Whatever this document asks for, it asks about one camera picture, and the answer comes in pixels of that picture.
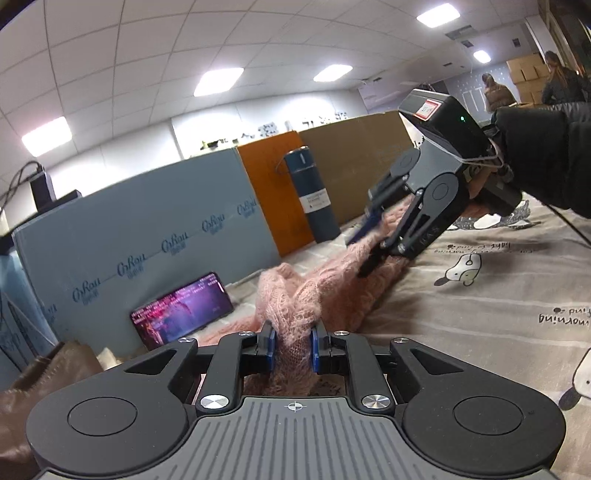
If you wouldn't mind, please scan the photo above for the black device with cables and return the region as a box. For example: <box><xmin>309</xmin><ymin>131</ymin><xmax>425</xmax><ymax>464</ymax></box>
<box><xmin>0</xmin><ymin>159</ymin><xmax>83</xmax><ymax>241</ymax></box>

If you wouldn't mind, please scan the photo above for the dark blue rolled mat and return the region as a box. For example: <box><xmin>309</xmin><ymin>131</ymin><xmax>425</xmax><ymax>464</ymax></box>
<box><xmin>283</xmin><ymin>147</ymin><xmax>342</xmax><ymax>244</ymax></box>

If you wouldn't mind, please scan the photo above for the brown cardboard sheet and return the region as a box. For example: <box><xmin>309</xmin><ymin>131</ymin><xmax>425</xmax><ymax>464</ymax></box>
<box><xmin>298</xmin><ymin>111</ymin><xmax>422</xmax><ymax>228</ymax></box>

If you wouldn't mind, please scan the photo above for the person's right hand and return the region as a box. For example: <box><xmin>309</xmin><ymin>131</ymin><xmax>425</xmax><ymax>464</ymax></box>
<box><xmin>468</xmin><ymin>165</ymin><xmax>499</xmax><ymax>200</ymax></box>

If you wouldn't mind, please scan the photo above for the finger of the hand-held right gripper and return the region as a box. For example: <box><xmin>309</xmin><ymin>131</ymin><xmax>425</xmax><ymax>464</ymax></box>
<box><xmin>358</xmin><ymin>196</ymin><xmax>457</xmax><ymax>278</ymax></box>
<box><xmin>345</xmin><ymin>173</ymin><xmax>411</xmax><ymax>246</ymax></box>

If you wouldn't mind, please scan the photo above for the stack of cardboard boxes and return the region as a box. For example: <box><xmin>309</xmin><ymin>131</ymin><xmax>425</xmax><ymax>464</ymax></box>
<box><xmin>506</xmin><ymin>53</ymin><xmax>556</xmax><ymax>105</ymax></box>

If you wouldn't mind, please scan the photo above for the smartphone with lit screen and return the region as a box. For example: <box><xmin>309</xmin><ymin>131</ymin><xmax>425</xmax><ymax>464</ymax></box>
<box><xmin>130</xmin><ymin>272</ymin><xmax>234</xmax><ymax>352</ymax></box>

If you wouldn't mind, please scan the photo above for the person's right forearm black sleeve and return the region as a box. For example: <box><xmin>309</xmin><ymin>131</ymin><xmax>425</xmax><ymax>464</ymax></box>
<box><xmin>489</xmin><ymin>102</ymin><xmax>591</xmax><ymax>219</ymax></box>

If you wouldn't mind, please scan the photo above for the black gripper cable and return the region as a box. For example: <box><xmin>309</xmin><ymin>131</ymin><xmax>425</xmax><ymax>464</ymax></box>
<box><xmin>549</xmin><ymin>204</ymin><xmax>591</xmax><ymax>246</ymax></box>

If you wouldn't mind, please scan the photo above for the grey printed foam board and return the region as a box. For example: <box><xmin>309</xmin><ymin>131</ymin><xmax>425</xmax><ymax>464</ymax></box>
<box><xmin>11</xmin><ymin>148</ymin><xmax>283</xmax><ymax>358</ymax></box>

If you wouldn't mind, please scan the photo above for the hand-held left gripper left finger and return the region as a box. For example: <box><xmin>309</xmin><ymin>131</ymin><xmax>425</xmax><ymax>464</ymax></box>
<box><xmin>122</xmin><ymin>320</ymin><xmax>279</xmax><ymax>415</ymax></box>

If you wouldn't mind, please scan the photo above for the pink knitted sweater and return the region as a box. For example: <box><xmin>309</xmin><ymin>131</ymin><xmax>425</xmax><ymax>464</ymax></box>
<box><xmin>198</xmin><ymin>203</ymin><xmax>462</xmax><ymax>398</ymax></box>

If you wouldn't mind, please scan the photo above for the orange board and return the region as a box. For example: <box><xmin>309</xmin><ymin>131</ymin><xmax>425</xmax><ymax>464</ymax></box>
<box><xmin>237</xmin><ymin>130</ymin><xmax>315</xmax><ymax>258</ymax></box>

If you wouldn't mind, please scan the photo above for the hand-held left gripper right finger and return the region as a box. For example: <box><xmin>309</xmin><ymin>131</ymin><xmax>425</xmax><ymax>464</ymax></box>
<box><xmin>311</xmin><ymin>324</ymin><xmax>465</xmax><ymax>415</ymax></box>

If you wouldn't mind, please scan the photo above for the blue printed board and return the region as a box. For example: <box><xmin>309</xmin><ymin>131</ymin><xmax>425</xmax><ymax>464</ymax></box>
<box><xmin>0</xmin><ymin>251</ymin><xmax>59</xmax><ymax>385</ymax></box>

